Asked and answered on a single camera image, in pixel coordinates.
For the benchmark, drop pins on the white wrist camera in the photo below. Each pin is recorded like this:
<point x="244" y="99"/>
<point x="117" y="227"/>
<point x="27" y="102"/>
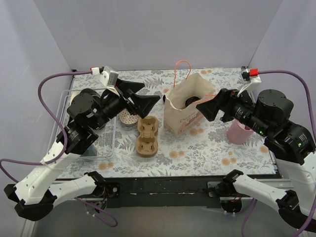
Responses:
<point x="107" y="76"/>
<point x="251" y="80"/>

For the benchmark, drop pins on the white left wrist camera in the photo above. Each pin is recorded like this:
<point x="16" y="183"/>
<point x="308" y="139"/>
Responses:
<point x="107" y="76"/>

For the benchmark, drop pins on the pink cup holder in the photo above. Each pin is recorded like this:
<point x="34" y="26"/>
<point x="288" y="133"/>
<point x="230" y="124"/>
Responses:
<point x="238" y="133"/>

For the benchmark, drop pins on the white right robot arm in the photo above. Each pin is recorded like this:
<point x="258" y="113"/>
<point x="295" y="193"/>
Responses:
<point x="291" y="144"/>

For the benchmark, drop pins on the brown cardboard cup carrier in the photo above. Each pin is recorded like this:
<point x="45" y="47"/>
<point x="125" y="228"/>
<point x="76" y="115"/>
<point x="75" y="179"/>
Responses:
<point x="147" y="143"/>

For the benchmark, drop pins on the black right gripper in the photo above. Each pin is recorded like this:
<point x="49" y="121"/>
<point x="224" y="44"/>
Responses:
<point x="227" y="104"/>

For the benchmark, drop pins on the patterned ceramic bowl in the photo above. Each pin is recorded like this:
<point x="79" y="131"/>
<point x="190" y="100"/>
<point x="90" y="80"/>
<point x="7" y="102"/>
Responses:
<point x="126" y="118"/>

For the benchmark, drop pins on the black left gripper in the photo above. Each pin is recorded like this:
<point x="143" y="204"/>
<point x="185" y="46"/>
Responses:
<point x="127" y="99"/>

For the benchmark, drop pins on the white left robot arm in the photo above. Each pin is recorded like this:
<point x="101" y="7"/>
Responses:
<point x="37" y="194"/>

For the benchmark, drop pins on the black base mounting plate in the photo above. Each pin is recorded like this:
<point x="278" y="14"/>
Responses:
<point x="163" y="191"/>

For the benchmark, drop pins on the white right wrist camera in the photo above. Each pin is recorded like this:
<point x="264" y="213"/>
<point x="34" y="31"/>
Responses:
<point x="251" y="80"/>

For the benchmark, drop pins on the beige paper takeout bag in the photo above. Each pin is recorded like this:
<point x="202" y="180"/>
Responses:
<point x="177" y="118"/>

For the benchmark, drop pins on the floral table mat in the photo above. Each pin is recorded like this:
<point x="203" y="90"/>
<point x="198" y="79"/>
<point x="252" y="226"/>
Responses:
<point x="202" y="150"/>

